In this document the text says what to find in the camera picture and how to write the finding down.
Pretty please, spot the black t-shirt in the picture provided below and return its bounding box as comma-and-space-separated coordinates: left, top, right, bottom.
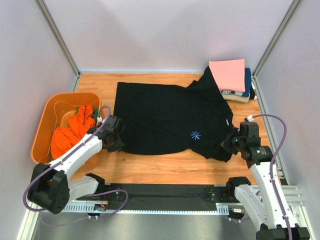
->
113, 68, 234, 162
249, 82, 257, 100

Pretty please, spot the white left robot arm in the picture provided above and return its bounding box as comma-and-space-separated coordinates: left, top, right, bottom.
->
23, 115, 125, 215

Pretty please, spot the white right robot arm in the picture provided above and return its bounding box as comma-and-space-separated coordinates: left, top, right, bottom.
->
221, 120, 311, 240

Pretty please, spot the black folded t-shirt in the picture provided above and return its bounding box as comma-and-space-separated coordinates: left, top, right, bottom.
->
249, 82, 257, 100

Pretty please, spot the beige folded t-shirt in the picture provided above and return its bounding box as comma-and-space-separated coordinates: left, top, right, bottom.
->
222, 94, 250, 103

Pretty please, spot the orange t-shirt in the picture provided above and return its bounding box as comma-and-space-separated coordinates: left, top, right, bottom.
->
50, 111, 97, 160

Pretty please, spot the white printed folded t-shirt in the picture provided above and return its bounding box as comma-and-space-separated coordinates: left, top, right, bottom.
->
220, 90, 250, 97

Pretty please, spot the orange plastic basket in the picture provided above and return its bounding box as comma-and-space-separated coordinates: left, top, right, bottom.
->
30, 92, 102, 165

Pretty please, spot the navy folded t-shirt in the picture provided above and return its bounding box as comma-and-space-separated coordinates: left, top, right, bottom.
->
242, 67, 252, 97

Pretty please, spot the pink folded t-shirt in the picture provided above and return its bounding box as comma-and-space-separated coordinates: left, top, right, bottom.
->
208, 59, 246, 93

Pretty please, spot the black cloth strip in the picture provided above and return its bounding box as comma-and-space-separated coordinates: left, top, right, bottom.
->
114, 183, 214, 206

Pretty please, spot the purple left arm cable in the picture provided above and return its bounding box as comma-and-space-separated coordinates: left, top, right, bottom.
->
22, 105, 129, 227

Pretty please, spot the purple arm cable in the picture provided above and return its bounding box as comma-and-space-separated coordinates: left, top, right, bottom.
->
22, 105, 129, 227
228, 114, 295, 240

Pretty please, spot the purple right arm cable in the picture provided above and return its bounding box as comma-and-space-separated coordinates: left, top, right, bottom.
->
228, 114, 295, 240

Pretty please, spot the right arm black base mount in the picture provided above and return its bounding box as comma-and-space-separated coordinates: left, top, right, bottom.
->
204, 185, 239, 203

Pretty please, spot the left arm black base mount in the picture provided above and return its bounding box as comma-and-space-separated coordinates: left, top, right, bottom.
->
74, 173, 122, 201

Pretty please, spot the aluminium front rail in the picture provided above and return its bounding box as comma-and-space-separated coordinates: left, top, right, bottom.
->
59, 183, 305, 207

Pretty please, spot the slotted grey cable duct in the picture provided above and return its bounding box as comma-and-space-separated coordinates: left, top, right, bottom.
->
62, 201, 245, 216

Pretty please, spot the right aluminium frame post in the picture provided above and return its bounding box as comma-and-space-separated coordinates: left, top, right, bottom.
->
251, 0, 303, 186

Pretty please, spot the aluminium frame post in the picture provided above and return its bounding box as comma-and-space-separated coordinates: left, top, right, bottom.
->
251, 0, 303, 186
35, 0, 81, 92

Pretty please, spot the left aluminium frame post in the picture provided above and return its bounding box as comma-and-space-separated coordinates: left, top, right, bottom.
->
35, 0, 81, 92

